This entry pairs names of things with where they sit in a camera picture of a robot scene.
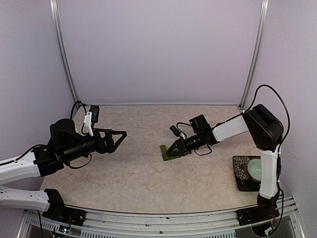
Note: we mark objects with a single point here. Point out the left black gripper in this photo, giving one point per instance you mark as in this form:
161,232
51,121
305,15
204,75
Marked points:
109,147

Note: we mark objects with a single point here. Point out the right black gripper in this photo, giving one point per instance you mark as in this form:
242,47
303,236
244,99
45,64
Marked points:
182,148

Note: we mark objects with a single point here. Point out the green weekly pill organizer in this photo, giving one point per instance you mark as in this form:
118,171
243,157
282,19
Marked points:
166,157

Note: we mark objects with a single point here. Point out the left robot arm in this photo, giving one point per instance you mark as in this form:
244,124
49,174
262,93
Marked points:
41,160

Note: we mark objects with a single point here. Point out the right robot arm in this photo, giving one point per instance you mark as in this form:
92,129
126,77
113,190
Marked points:
267,133

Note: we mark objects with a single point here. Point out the black floral square plate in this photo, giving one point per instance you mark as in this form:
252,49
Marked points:
244,180

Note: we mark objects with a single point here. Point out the pale green bowl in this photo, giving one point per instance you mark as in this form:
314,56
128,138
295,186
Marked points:
255,170

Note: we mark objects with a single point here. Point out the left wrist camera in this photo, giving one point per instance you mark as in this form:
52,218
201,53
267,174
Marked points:
91,118

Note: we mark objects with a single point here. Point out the front aluminium rail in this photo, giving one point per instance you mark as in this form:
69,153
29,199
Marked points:
216,224

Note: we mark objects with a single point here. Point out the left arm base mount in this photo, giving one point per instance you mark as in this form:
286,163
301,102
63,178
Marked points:
64,214

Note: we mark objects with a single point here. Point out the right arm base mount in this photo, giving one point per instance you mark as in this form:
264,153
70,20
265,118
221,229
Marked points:
257,213

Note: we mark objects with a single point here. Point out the left aluminium frame post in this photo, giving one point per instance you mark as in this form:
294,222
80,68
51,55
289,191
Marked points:
62,50

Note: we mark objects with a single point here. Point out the aluminium frame post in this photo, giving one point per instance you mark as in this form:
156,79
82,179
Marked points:
62,50
256,53

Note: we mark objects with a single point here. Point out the right aluminium frame post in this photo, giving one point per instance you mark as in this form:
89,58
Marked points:
256,53

